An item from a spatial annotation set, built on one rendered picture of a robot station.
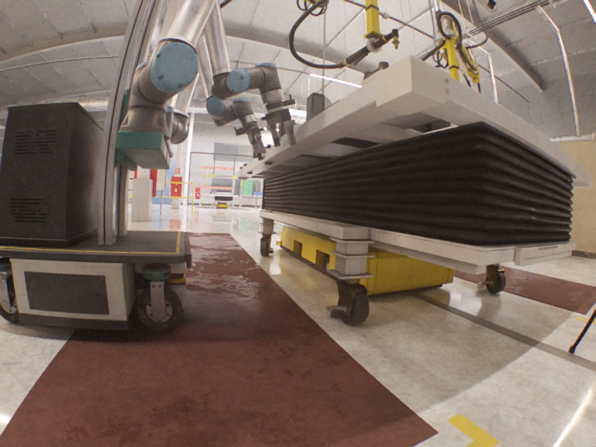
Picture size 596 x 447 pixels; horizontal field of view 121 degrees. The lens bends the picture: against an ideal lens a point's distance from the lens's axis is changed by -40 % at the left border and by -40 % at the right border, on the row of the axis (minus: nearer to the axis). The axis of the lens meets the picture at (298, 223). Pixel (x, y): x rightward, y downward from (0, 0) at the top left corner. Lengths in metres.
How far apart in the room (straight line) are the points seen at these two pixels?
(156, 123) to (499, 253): 1.15
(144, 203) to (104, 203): 5.04
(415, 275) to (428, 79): 1.31
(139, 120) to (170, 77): 0.21
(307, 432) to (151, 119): 1.01
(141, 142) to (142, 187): 5.24
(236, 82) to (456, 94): 0.74
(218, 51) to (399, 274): 1.46
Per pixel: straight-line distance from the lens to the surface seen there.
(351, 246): 1.16
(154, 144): 0.97
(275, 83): 1.17
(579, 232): 5.53
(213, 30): 1.27
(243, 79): 1.07
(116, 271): 0.99
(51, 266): 1.07
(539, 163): 1.25
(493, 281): 2.05
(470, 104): 0.77
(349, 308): 1.20
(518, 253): 0.97
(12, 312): 1.36
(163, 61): 0.88
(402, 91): 0.63
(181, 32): 1.00
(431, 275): 1.86
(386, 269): 1.60
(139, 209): 6.21
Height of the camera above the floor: 0.51
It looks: 4 degrees down
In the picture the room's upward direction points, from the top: 3 degrees clockwise
